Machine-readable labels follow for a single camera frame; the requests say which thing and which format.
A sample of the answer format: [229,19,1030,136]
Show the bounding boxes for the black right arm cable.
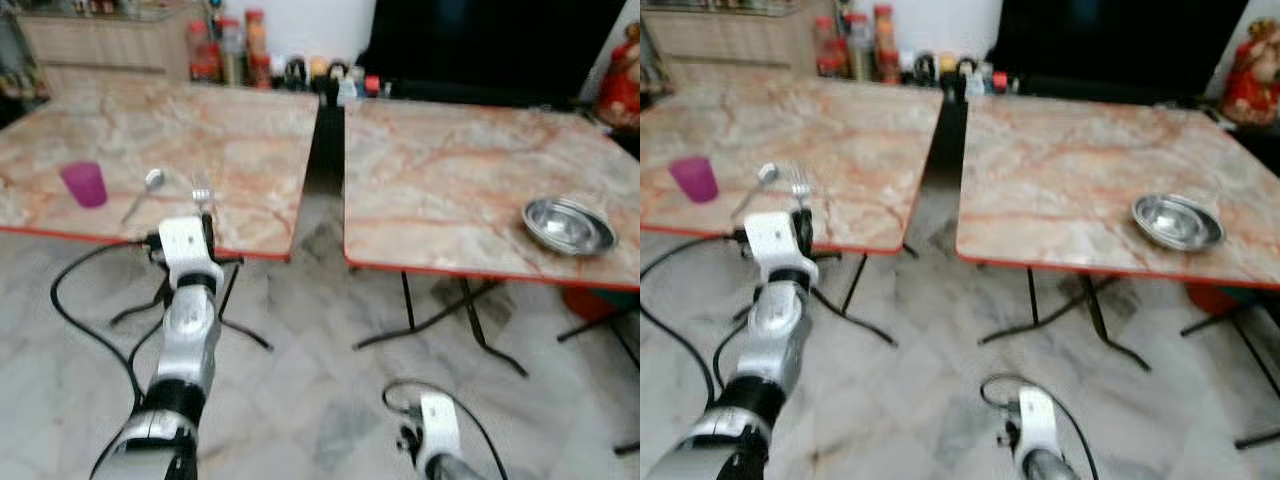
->
[382,378,513,480]
[980,372,1101,480]

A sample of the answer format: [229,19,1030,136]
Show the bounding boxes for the clear jar red lid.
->
[188,20,223,83]
[815,15,848,79]

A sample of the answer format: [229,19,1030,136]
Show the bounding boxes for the stainless steel bowl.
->
[522,197,618,257]
[1132,193,1225,253]

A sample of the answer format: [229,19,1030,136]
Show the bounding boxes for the black flat screen television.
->
[985,0,1251,101]
[357,0,629,106]

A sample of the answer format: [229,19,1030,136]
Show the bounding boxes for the red plastic bucket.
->
[1187,283,1248,317]
[562,288,623,323]

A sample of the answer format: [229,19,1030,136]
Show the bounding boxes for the tall jar orange contents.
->
[243,10,271,87]
[872,5,898,83]

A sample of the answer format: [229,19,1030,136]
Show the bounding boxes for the silver metal spoon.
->
[733,163,781,219]
[121,168,167,225]

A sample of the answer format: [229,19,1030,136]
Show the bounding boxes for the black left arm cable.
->
[640,232,753,406]
[50,236,166,401]

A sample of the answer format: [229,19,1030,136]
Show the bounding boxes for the purple plastic cup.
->
[59,161,108,209]
[668,156,719,204]

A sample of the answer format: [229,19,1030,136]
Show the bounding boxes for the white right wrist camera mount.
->
[415,393,463,463]
[1015,387,1059,459]

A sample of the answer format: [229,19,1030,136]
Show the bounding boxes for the black folding table legs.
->
[735,250,906,346]
[353,270,641,379]
[980,265,1280,449]
[110,255,273,351]

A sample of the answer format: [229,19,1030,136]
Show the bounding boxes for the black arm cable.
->
[50,236,166,401]
[640,232,753,406]
[382,378,513,480]
[980,372,1101,480]

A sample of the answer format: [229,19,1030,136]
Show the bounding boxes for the light wooden cabinet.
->
[18,8,201,83]
[640,5,826,76]

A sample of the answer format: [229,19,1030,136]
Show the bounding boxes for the glass display shelf with toys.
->
[0,15,49,101]

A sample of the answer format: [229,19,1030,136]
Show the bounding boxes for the red gold statue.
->
[1220,15,1280,126]
[597,22,641,129]

